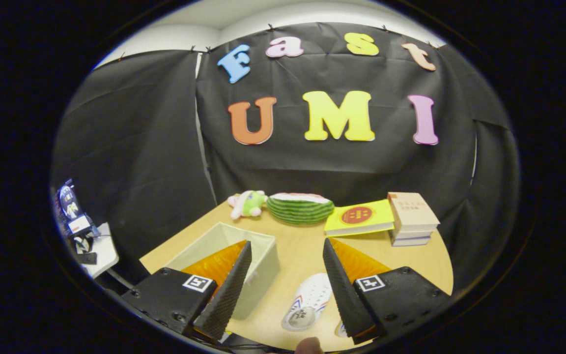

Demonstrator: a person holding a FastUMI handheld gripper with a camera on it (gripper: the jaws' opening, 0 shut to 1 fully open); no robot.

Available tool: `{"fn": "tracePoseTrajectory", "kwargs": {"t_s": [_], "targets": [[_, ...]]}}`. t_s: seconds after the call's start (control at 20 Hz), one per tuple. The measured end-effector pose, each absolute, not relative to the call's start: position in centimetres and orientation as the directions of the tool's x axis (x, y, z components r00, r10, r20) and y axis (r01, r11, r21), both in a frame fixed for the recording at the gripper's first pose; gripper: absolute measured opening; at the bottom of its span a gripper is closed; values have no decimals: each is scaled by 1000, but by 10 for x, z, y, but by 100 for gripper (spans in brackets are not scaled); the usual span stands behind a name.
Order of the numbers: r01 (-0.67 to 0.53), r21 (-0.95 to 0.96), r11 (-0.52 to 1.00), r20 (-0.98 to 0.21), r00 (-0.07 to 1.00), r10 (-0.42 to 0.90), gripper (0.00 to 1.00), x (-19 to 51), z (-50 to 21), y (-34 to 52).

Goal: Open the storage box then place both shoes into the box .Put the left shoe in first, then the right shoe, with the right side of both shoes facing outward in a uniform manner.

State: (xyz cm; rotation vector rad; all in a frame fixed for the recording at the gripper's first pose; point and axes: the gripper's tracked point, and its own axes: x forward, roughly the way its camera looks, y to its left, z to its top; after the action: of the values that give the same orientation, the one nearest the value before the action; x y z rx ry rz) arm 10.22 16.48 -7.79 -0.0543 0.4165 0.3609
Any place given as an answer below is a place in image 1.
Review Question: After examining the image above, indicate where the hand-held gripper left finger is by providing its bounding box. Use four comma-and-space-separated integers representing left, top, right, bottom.
122, 240, 253, 342

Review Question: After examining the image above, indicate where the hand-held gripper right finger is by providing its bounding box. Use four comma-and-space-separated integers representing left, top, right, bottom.
322, 237, 453, 345

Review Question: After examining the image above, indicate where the cream fabric storage box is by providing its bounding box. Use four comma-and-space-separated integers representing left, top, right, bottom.
165, 222, 281, 321

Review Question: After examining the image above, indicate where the yellow book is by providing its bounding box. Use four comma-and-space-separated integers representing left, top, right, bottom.
324, 199, 396, 237

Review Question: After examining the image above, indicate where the white book under beige book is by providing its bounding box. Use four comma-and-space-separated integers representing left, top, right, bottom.
389, 230, 432, 247

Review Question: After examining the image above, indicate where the watermelon slice plush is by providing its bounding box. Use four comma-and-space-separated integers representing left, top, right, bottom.
267, 193, 335, 225

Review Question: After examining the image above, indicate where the pink and green plush toy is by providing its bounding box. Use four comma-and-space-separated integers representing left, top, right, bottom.
227, 190, 268, 220

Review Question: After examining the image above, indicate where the thick beige book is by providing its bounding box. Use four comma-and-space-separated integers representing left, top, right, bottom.
387, 192, 440, 233

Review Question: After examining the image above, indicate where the dark printed package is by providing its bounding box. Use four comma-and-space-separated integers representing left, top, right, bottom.
52, 179, 99, 240

